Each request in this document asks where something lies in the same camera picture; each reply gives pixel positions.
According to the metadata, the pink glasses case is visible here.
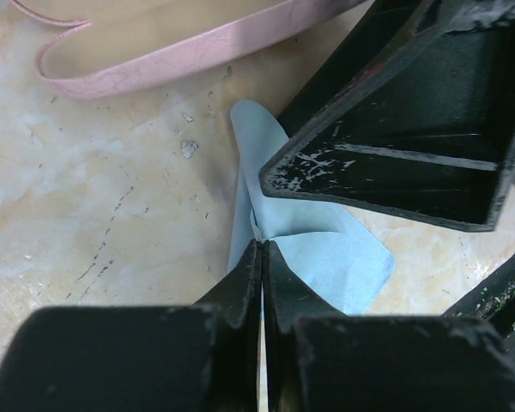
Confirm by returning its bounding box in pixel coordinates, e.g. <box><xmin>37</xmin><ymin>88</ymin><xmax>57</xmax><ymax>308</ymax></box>
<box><xmin>14</xmin><ymin>1</ymin><xmax>359</xmax><ymax>100</ymax></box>

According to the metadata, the light blue cleaning cloth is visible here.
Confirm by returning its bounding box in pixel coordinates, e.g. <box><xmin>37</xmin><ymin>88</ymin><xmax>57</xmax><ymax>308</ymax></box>
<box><xmin>227</xmin><ymin>100</ymin><xmax>395</xmax><ymax>315</ymax></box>

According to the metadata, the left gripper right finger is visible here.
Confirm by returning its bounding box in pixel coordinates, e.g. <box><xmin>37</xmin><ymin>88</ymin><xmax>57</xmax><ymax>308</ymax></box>
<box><xmin>262</xmin><ymin>241</ymin><xmax>339</xmax><ymax>411</ymax></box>

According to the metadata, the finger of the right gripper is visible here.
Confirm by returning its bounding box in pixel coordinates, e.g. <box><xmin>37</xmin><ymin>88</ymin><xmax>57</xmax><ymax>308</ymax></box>
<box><xmin>259</xmin><ymin>1</ymin><xmax>515</xmax><ymax>232</ymax></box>

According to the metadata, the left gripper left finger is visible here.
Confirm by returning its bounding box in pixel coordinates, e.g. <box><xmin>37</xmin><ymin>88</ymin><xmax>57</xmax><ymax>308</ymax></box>
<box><xmin>196</xmin><ymin>239</ymin><xmax>262</xmax><ymax>411</ymax></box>

